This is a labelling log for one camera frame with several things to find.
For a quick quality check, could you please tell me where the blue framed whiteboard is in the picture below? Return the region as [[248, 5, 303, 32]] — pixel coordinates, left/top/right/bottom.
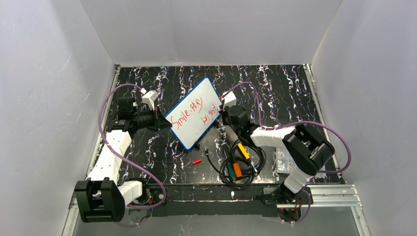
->
[[165, 77, 222, 150]]

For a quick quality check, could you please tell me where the red marker cap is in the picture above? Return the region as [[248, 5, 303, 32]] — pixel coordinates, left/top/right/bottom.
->
[[192, 159, 202, 165]]

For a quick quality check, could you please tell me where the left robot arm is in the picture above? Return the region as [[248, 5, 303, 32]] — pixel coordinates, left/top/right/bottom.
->
[[75, 91, 172, 223]]

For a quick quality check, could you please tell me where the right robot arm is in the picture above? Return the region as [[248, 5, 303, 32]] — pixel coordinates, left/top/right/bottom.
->
[[219, 105, 335, 195]]

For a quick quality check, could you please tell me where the whiteboard metal stand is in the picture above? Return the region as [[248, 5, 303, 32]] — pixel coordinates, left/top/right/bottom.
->
[[193, 141, 201, 150]]

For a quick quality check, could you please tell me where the clear plastic screw box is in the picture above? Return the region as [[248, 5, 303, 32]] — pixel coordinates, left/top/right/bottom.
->
[[273, 147, 296, 174]]

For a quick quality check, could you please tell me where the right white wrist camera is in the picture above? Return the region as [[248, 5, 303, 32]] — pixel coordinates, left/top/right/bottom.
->
[[220, 91, 237, 111]]

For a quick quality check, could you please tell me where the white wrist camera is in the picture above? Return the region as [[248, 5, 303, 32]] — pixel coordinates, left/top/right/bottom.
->
[[142, 90, 159, 111], [220, 91, 237, 111]]

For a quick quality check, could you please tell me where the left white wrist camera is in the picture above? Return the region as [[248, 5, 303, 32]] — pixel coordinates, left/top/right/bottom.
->
[[142, 90, 159, 111]]

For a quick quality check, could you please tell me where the yellow handled screwdriver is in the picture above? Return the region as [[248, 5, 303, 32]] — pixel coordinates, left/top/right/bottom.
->
[[238, 143, 258, 173]]

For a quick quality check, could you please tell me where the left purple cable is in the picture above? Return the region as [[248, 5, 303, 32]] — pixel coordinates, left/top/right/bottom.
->
[[97, 84, 168, 228]]

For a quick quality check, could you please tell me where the orange handled screwdriver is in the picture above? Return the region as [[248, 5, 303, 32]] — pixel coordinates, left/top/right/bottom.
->
[[227, 139, 243, 179]]

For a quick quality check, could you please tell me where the black coiled cable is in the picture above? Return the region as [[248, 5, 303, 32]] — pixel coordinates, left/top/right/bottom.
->
[[204, 138, 268, 189]]

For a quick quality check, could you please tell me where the green handled screwdriver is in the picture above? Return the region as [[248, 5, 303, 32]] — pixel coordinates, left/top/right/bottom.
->
[[226, 158, 237, 183]]

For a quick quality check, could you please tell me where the aluminium frame rail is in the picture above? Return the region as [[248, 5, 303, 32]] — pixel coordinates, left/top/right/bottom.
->
[[62, 184, 370, 236]]

